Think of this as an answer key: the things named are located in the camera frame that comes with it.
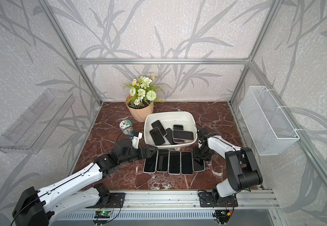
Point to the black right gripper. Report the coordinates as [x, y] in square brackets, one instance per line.
[195, 153]

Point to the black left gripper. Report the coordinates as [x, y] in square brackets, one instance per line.
[146, 154]

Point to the large phone grey case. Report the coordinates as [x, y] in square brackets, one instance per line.
[198, 165]

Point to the phone with pink case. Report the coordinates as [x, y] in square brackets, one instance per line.
[150, 164]

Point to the phone with light blue case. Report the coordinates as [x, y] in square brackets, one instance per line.
[162, 160]

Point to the phone with cream case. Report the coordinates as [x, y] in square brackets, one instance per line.
[174, 163]

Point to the small phone pink case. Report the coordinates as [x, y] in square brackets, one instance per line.
[178, 127]

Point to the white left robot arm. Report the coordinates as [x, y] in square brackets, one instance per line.
[42, 207]

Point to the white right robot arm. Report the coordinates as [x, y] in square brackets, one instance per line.
[241, 166]

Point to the large phone pink case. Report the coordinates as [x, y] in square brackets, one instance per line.
[157, 136]

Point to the phone light blue bottom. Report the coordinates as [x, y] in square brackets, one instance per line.
[169, 136]

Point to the dark phone back of box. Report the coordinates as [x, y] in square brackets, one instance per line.
[158, 124]

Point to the white plastic storage box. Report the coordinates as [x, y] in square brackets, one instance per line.
[168, 119]

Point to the round tin with cartoon lid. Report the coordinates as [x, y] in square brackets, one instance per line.
[126, 127]

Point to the beige flower pot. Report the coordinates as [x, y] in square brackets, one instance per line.
[139, 115]

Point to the white and green artificial flowers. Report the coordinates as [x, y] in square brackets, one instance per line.
[142, 92]

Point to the right circuit board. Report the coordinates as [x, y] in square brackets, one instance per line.
[221, 214]

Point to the circuit board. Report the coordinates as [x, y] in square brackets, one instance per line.
[103, 214]
[221, 214]

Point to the left circuit board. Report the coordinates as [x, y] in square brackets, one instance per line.
[103, 214]

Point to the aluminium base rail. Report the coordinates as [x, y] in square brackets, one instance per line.
[175, 204]

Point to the white wire mesh basket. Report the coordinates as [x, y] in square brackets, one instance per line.
[267, 124]

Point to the clear acrylic wall shelf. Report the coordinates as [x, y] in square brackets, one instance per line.
[29, 133]

